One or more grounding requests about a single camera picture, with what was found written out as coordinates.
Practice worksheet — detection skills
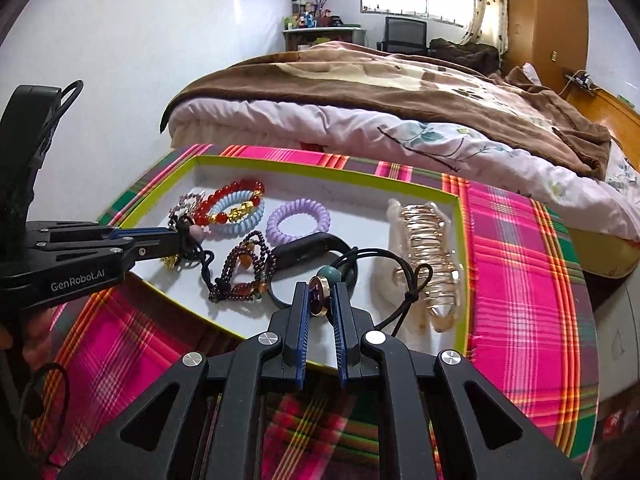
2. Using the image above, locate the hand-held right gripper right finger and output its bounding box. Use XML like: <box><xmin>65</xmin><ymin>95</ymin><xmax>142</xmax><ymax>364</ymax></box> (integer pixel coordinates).
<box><xmin>331</xmin><ymin>281</ymin><xmax>583</xmax><ymax>480</ymax></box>

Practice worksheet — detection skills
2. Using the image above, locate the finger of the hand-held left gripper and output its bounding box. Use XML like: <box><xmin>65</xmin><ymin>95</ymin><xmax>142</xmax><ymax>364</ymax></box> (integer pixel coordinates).
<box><xmin>131</xmin><ymin>231</ymin><xmax>194</xmax><ymax>262</ymax></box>
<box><xmin>110</xmin><ymin>226</ymin><xmax>177</xmax><ymax>240</ymax></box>

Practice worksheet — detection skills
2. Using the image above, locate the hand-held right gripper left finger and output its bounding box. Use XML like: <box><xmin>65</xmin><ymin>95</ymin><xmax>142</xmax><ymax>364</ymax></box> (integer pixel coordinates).
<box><xmin>57</xmin><ymin>281</ymin><xmax>313</xmax><ymax>480</ymax></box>

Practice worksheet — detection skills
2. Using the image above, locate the black hair tie pink bead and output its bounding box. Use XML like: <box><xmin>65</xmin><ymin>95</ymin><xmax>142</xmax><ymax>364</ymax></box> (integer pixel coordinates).
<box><xmin>175</xmin><ymin>215</ymin><xmax>222</xmax><ymax>287</ymax></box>

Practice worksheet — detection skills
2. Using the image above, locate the black smart band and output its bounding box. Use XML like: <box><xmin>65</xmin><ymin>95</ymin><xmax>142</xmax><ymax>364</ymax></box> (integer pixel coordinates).
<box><xmin>267</xmin><ymin>234</ymin><xmax>358</xmax><ymax>312</ymax></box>

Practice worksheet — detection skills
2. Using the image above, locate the light blue spiral hair tie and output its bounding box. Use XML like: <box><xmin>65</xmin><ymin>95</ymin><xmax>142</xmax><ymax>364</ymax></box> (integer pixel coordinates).
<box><xmin>214</xmin><ymin>189</ymin><xmax>267</xmax><ymax>239</ymax></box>

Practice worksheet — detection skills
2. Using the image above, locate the white tray with green rim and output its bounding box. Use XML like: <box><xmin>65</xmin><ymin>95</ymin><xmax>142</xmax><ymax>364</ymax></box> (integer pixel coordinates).
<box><xmin>117</xmin><ymin>156</ymin><xmax>471</xmax><ymax>376</ymax></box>

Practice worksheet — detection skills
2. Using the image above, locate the person's left hand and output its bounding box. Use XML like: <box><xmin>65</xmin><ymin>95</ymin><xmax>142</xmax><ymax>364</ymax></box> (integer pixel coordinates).
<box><xmin>0</xmin><ymin>309</ymin><xmax>57</xmax><ymax>372</ymax></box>

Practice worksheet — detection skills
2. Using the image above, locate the clear amber hair claw clip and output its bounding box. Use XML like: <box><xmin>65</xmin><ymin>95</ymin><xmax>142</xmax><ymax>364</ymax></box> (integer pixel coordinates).
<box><xmin>387</xmin><ymin>199</ymin><xmax>463</xmax><ymax>348</ymax></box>

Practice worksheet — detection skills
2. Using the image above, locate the floral white quilt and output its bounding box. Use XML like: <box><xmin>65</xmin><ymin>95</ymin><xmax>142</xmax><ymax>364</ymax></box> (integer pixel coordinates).
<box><xmin>160</xmin><ymin>99</ymin><xmax>640</xmax><ymax>242</ymax></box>

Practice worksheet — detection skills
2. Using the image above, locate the pink plaid cloth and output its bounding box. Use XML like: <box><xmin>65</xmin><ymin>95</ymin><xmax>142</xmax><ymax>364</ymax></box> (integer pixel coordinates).
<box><xmin>30</xmin><ymin>143</ymin><xmax>601</xmax><ymax>480</ymax></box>

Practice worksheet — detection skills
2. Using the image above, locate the brown blanket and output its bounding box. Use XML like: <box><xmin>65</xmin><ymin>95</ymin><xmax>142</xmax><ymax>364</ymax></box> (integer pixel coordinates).
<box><xmin>160</xmin><ymin>42</ymin><xmax>613</xmax><ymax>181</ymax></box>

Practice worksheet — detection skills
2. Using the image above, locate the group of bottles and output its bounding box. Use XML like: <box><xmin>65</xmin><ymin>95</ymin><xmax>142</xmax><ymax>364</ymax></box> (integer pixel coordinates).
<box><xmin>285</xmin><ymin>0</ymin><xmax>346</xmax><ymax>31</ymax></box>

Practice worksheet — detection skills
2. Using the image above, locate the white cabinet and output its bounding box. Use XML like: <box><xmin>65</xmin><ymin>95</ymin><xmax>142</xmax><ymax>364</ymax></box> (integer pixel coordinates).
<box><xmin>590</xmin><ymin>270</ymin><xmax>640</xmax><ymax>402</ymax></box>

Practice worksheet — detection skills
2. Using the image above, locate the yellow bed base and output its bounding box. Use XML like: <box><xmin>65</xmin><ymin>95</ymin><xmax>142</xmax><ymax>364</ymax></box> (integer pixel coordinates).
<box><xmin>570</xmin><ymin>227</ymin><xmax>640</xmax><ymax>279</ymax></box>

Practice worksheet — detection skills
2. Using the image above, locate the red packet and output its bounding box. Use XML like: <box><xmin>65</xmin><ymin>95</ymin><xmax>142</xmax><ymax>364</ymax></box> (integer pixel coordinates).
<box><xmin>597</xmin><ymin>407</ymin><xmax>632</xmax><ymax>442</ymax></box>

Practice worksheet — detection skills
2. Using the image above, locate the dark brown clothing pile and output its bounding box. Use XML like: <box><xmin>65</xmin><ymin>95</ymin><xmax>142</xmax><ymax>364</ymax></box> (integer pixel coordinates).
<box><xmin>429</xmin><ymin>37</ymin><xmax>501</xmax><ymax>76</ymax></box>

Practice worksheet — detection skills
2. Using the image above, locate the black office chair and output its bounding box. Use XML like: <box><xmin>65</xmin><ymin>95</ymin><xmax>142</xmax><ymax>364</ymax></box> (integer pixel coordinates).
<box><xmin>377</xmin><ymin>16</ymin><xmax>430</xmax><ymax>56</ymax></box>

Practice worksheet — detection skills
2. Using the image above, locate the wooden headboard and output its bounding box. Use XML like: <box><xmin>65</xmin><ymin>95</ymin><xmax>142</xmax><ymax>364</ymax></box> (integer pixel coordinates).
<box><xmin>560</xmin><ymin>87</ymin><xmax>640</xmax><ymax>162</ymax></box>

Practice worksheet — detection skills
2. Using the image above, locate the patterned curtain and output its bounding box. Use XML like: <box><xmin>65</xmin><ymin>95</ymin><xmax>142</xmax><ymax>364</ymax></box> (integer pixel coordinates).
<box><xmin>460</xmin><ymin>0</ymin><xmax>509</xmax><ymax>54</ymax></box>

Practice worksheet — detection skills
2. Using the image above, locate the wooden wardrobe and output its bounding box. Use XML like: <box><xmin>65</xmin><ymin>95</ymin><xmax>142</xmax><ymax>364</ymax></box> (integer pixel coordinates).
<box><xmin>502</xmin><ymin>0</ymin><xmax>588</xmax><ymax>92</ymax></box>

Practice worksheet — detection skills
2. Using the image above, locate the purple crystal bracelet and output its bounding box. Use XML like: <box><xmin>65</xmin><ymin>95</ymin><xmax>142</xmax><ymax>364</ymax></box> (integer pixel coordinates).
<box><xmin>167</xmin><ymin>191</ymin><xmax>209</xmax><ymax>232</ymax></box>

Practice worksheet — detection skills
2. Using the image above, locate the red bead bracelet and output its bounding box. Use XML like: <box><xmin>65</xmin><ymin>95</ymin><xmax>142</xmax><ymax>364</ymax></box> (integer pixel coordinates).
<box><xmin>194</xmin><ymin>178</ymin><xmax>267</xmax><ymax>229</ymax></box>

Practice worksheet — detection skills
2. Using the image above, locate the dark garnet bead bracelet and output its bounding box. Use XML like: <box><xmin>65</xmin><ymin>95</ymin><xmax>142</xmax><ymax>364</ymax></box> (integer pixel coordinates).
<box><xmin>209</xmin><ymin>230</ymin><xmax>279</xmax><ymax>304</ymax></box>

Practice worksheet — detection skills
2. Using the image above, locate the purple spiral hair tie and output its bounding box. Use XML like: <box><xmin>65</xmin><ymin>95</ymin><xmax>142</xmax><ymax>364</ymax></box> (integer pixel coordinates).
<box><xmin>266</xmin><ymin>199</ymin><xmax>332</xmax><ymax>244</ymax></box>

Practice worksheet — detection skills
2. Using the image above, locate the black cable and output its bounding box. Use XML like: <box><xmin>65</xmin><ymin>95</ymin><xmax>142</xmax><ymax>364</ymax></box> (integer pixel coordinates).
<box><xmin>19</xmin><ymin>364</ymin><xmax>72</xmax><ymax>462</ymax></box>

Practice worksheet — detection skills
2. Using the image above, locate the power strip with cables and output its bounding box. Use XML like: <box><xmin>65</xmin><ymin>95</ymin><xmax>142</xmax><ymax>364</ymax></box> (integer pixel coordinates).
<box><xmin>565</xmin><ymin>70</ymin><xmax>599</xmax><ymax>93</ymax></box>

